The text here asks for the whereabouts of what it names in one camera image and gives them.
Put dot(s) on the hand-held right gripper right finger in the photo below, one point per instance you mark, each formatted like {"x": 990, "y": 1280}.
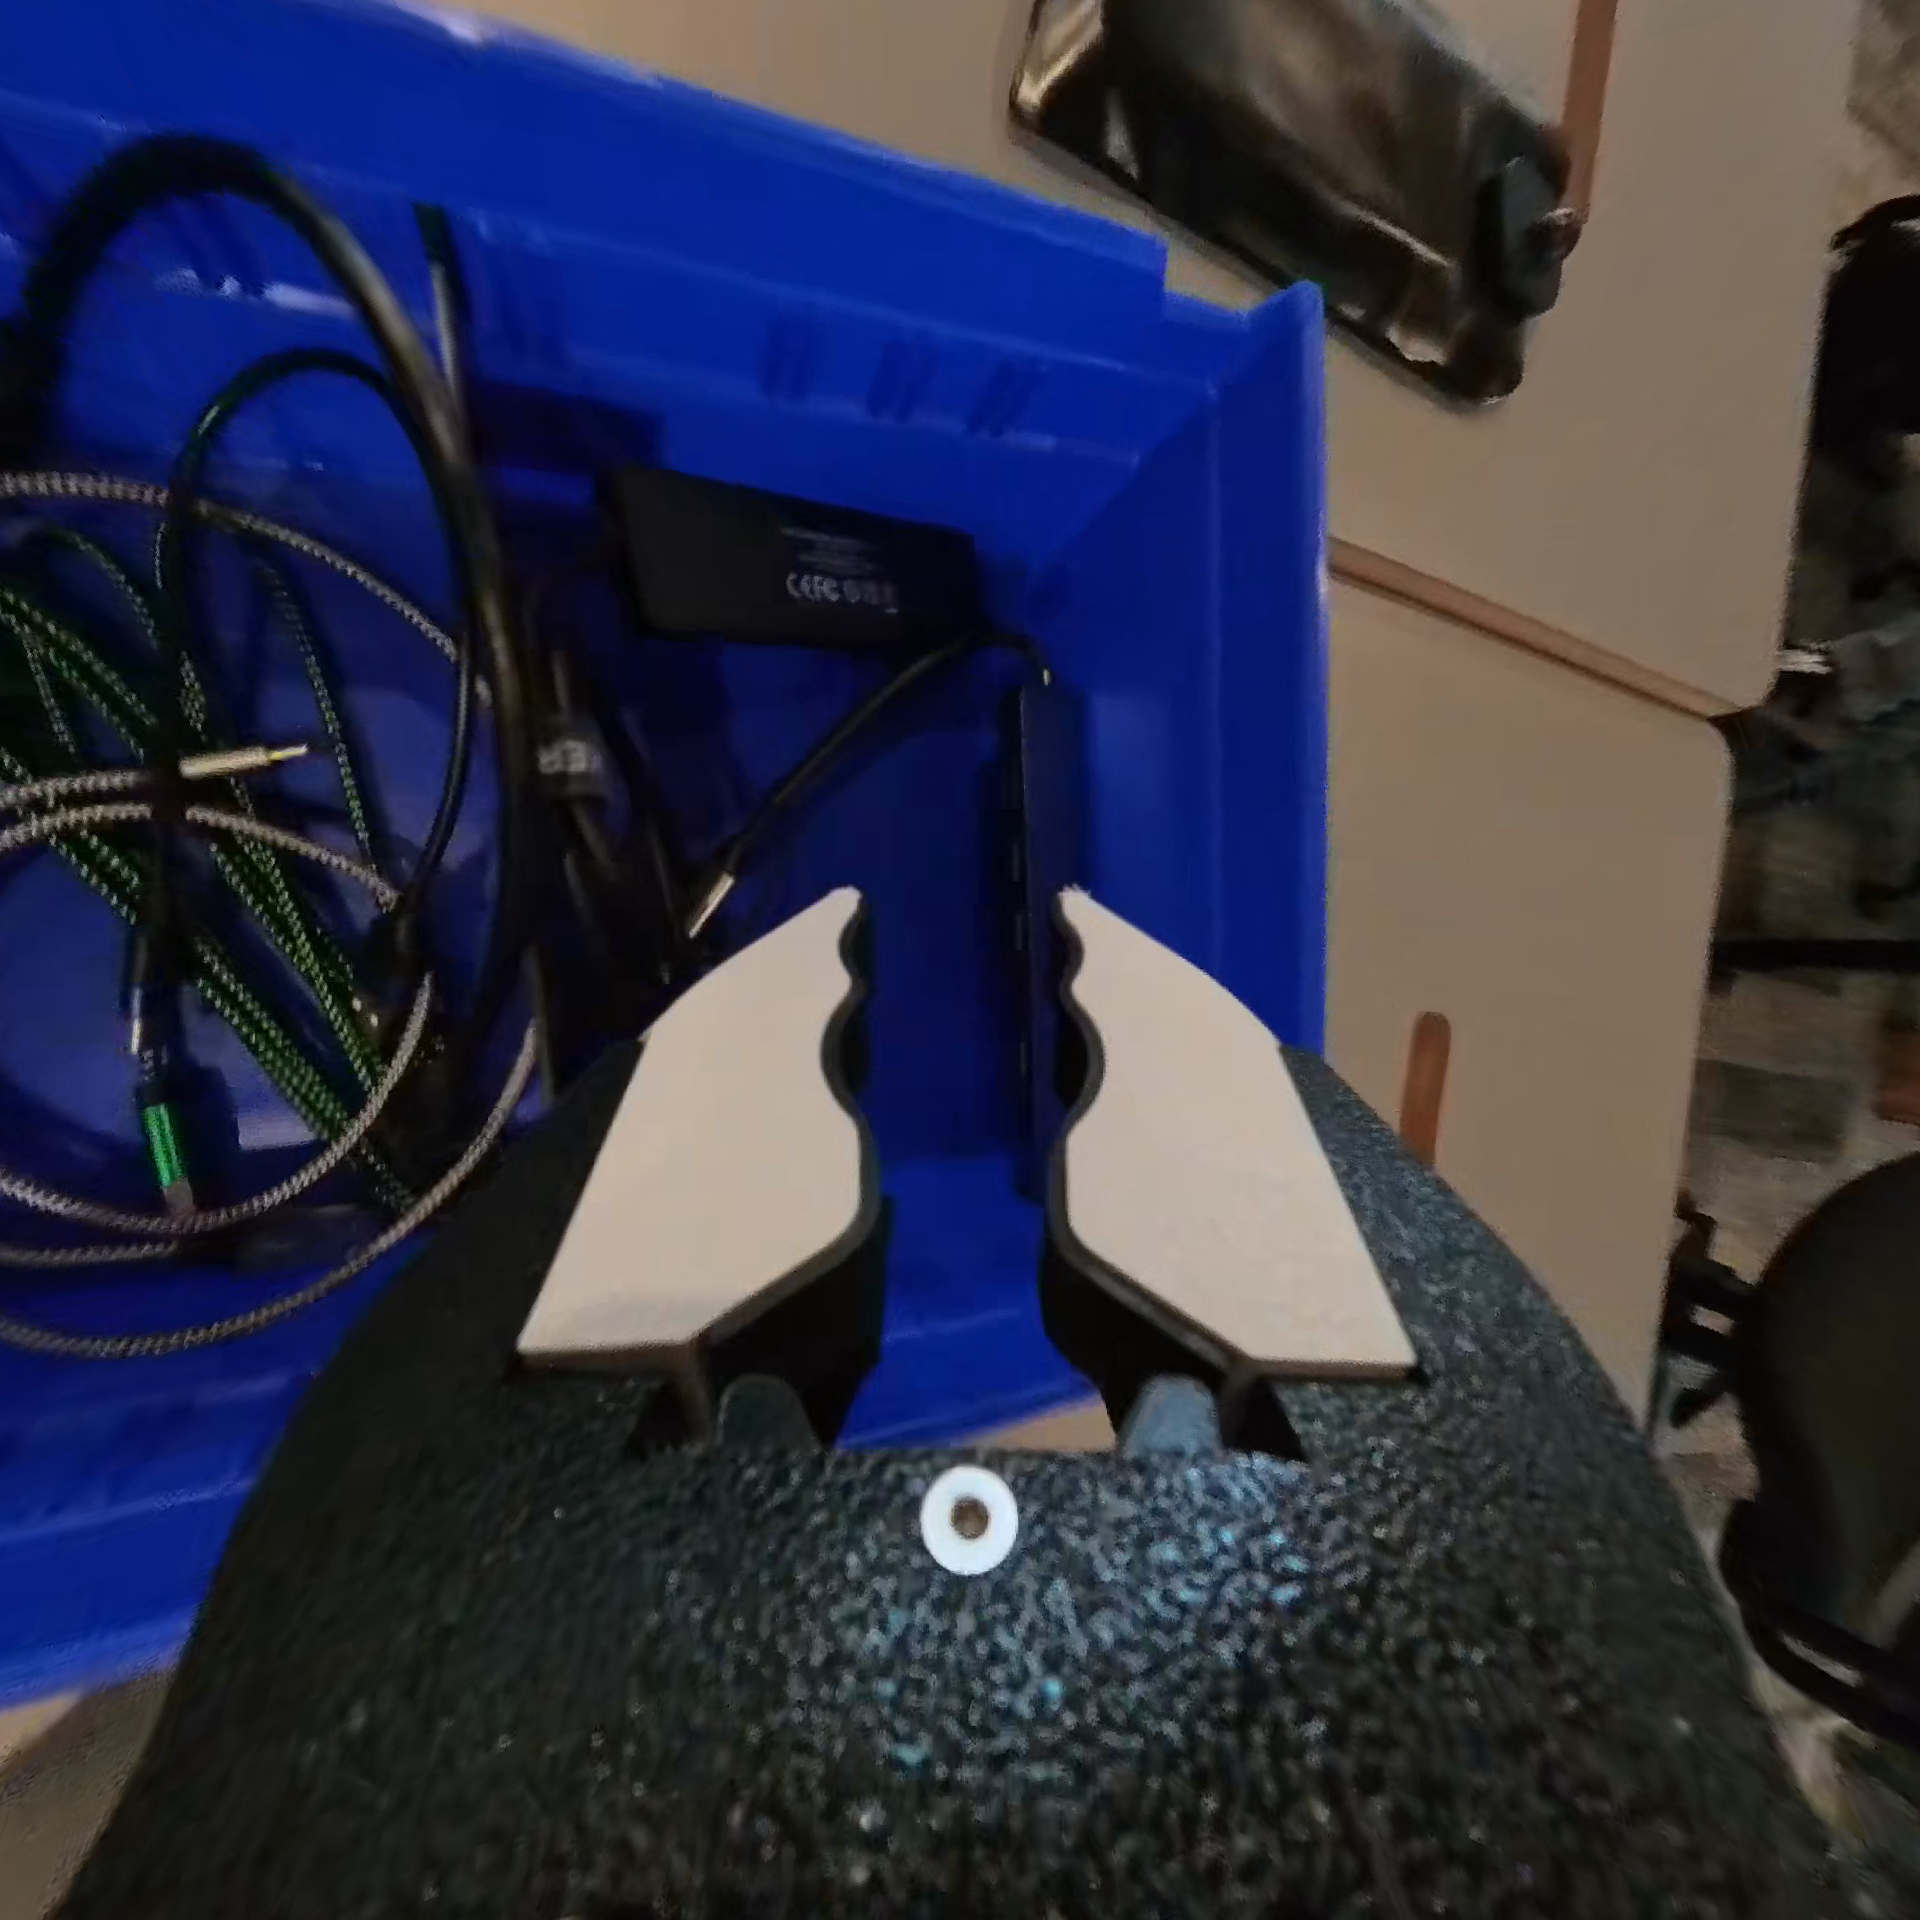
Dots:
{"x": 1214, "y": 1201}

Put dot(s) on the black office chair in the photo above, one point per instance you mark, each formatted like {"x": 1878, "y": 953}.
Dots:
{"x": 1852, "y": 1349}

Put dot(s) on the blue plastic bin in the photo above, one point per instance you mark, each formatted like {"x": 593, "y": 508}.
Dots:
{"x": 899, "y": 302}

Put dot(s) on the black USB hub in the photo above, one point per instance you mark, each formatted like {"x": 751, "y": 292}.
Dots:
{"x": 841, "y": 745}

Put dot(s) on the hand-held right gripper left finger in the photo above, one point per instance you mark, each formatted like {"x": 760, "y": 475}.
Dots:
{"x": 705, "y": 1187}

